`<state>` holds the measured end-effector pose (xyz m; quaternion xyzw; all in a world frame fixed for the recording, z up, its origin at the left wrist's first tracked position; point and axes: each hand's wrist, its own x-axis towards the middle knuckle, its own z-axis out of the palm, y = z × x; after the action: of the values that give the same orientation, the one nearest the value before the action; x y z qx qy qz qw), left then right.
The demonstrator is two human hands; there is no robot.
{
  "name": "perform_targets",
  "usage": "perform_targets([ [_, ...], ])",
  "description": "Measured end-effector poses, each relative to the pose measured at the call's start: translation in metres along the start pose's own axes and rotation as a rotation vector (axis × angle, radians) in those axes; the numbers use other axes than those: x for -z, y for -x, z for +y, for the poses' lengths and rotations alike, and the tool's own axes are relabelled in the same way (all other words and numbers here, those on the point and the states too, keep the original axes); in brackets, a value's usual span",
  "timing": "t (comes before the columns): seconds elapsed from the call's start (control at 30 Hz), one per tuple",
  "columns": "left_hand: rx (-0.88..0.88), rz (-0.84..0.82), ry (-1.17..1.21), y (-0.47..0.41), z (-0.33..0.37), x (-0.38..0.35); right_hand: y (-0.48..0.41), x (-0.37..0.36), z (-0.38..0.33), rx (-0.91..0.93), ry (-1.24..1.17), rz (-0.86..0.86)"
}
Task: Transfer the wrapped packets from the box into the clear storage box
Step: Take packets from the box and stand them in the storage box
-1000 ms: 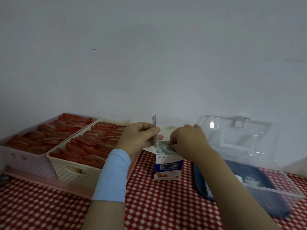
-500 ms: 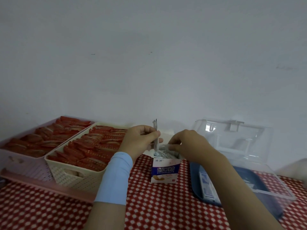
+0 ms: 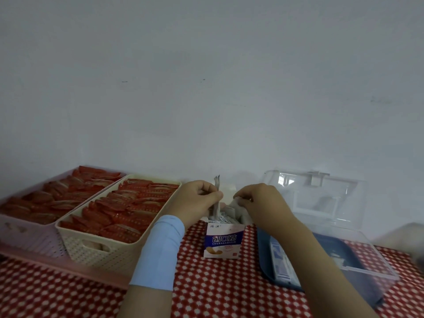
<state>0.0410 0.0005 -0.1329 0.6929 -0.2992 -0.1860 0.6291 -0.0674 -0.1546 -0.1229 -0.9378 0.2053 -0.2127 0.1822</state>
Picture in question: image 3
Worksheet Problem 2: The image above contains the person's left hand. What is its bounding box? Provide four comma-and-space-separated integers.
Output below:
169, 180, 225, 231

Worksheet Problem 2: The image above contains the pink perforated plastic basket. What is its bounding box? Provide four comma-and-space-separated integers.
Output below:
0, 167, 128, 259

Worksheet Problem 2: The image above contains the clear plastic container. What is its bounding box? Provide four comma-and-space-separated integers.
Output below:
374, 222, 424, 262

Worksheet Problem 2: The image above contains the blue white cardboard box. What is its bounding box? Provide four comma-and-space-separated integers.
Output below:
204, 183, 256, 259

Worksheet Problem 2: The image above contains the person's right hand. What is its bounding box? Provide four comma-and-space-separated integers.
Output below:
233, 183, 300, 234

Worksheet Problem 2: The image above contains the cream perforated plastic basket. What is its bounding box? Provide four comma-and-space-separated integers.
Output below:
54, 174, 182, 275

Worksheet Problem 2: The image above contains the person's right forearm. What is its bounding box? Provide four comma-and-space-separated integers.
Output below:
275, 218, 380, 318

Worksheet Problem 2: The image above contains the pink plastic tray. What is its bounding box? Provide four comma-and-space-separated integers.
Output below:
0, 243, 132, 290

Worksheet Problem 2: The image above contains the pile of red packets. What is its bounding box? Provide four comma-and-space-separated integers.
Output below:
0, 166, 123, 225
59, 178, 179, 244

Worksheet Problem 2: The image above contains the clear storage box blue base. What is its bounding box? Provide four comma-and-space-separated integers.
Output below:
257, 170, 401, 308

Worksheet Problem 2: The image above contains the pile of bandage strips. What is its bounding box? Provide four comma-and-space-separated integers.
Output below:
208, 211, 243, 226

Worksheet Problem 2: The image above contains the light blue wristband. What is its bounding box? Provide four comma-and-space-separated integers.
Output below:
129, 214, 186, 292

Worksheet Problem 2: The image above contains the red white checked tablecloth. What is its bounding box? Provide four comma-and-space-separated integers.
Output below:
0, 225, 424, 318

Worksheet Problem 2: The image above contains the person's left forearm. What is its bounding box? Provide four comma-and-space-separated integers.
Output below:
117, 284, 174, 318

